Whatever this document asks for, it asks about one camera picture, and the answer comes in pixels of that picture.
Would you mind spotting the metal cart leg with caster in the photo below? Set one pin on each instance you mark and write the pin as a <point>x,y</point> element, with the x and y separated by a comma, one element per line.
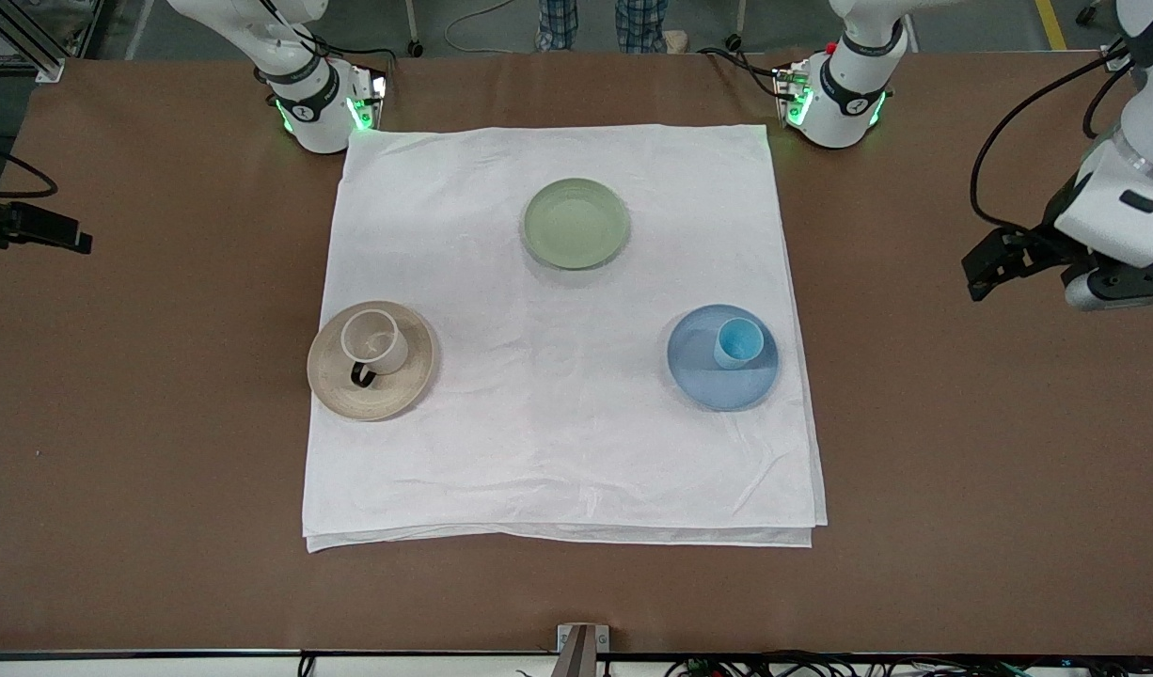
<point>734,36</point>
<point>413,38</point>

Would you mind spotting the beige round plate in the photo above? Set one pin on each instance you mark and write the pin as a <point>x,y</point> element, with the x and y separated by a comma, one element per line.
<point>388,400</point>

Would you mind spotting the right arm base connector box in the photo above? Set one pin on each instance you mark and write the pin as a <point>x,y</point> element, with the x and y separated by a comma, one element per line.
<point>370,99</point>

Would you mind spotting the aluminium frame post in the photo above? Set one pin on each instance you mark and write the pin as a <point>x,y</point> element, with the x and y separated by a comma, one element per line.
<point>22,38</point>
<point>1113,61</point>

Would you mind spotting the blue round plate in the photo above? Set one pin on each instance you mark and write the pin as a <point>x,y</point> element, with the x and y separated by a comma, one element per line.
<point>718,390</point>

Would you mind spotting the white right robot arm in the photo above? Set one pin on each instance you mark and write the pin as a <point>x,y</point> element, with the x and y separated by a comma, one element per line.
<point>318,118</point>

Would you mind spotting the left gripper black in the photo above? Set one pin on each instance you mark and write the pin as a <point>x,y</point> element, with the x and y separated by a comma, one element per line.
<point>1046,239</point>

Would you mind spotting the metal table edge bracket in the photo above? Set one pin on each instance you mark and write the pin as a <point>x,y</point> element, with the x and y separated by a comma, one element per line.
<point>581,649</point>

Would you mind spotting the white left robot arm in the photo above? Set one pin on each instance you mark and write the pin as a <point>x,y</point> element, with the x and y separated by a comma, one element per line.
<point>835,108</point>

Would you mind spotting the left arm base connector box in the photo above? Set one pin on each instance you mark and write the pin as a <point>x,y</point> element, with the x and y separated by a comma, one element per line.
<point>791,94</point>

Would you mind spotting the white cloth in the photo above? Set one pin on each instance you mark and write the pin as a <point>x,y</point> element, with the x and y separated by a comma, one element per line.
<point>558,423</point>

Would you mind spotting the green round plate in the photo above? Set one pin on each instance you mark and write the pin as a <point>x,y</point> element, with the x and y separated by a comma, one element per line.
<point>576,224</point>

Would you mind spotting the blue cup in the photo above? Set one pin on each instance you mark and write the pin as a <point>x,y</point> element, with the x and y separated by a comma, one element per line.
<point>738,346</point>

